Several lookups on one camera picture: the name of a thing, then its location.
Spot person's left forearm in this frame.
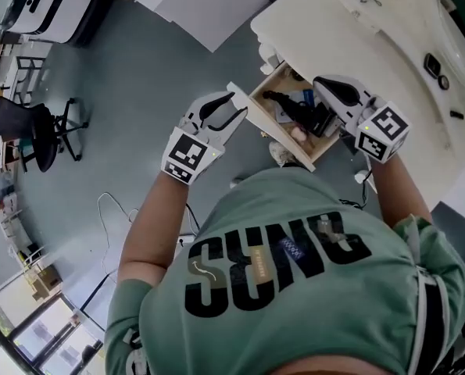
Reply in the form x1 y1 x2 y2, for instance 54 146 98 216
116 170 192 288

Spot person's head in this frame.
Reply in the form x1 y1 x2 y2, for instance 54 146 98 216
278 355 397 375

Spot white power strip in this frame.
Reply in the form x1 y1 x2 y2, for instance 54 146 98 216
173 232 196 262

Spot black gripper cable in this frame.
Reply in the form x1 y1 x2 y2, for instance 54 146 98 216
338 169 374 211

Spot white floor cable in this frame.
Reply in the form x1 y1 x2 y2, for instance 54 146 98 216
96 191 140 285

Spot black hair dryer with cord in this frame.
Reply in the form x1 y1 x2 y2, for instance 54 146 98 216
262 89 337 138

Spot black and white harness straps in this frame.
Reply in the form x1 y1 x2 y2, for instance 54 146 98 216
406 215 465 375

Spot wooden drawer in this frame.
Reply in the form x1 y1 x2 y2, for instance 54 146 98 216
226 61 345 173

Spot glass door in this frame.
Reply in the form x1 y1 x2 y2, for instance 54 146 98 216
0 283 106 375

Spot small white table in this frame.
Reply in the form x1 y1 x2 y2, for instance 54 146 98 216
3 54 48 105

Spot person's green printed t-shirt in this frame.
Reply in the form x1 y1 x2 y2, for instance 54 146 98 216
104 166 465 375

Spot blue packet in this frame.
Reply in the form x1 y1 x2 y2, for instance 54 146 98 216
296 88 316 107

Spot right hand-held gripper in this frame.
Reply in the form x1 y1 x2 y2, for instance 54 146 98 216
312 75 411 165

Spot black floor cable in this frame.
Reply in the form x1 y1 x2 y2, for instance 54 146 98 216
184 202 201 236

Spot black office chair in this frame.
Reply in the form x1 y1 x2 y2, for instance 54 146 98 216
0 95 91 173

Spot brown cardboard boxes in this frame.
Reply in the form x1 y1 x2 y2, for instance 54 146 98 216
24 263 63 302

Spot black square case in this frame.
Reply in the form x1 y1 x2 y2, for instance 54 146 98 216
423 52 442 79

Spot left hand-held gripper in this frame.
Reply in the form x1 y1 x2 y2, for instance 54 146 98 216
160 91 249 187

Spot white desk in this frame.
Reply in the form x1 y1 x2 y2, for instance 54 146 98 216
249 0 465 210

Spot white service robot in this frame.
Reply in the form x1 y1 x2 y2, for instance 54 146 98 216
0 0 100 47

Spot person's right forearm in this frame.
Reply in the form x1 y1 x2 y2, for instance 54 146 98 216
368 152 433 226

